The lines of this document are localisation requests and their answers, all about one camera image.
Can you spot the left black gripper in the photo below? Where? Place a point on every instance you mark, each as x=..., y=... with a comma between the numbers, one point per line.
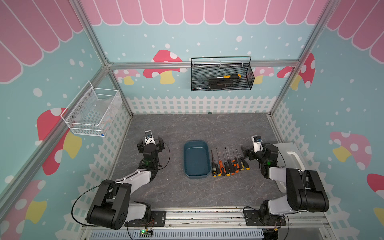
x=160, y=146

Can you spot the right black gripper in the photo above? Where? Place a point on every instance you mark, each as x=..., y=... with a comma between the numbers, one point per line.
x=246, y=153

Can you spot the teal plastic storage box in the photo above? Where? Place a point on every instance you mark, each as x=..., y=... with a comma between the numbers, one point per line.
x=197, y=162

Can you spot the black red screwdriver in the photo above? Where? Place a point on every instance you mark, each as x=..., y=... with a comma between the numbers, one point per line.
x=221, y=166

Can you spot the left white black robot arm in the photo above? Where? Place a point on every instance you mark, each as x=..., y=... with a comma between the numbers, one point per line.
x=111, y=206

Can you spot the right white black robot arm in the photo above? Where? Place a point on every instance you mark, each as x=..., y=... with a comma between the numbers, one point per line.
x=303, y=189

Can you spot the yellow black screwdriver in basket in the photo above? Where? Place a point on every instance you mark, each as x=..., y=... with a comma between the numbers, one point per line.
x=233, y=76

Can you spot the green lit circuit board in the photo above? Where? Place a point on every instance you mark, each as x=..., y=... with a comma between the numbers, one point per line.
x=146, y=234

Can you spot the black tool in basket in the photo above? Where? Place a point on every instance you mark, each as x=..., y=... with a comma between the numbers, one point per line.
x=217, y=84

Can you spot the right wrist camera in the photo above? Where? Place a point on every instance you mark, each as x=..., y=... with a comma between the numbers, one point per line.
x=257, y=143

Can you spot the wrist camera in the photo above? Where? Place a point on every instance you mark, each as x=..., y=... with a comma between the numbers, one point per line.
x=257, y=143
x=149, y=138

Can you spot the white plastic toolbox with handle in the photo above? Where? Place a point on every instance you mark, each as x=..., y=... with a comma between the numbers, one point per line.
x=289, y=157

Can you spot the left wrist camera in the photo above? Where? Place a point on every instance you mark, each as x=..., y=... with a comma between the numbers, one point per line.
x=149, y=138

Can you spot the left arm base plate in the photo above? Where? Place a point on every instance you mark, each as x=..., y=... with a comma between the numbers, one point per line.
x=152, y=219

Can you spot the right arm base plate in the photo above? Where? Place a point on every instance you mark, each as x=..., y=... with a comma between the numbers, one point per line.
x=254, y=218

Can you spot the white wire mesh basket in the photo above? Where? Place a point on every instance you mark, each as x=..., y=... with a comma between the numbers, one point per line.
x=93, y=111

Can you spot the grey slotted cable duct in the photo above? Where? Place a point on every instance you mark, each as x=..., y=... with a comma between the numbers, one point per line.
x=181, y=234

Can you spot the black wire mesh basket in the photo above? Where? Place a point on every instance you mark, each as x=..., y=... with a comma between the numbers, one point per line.
x=204, y=67

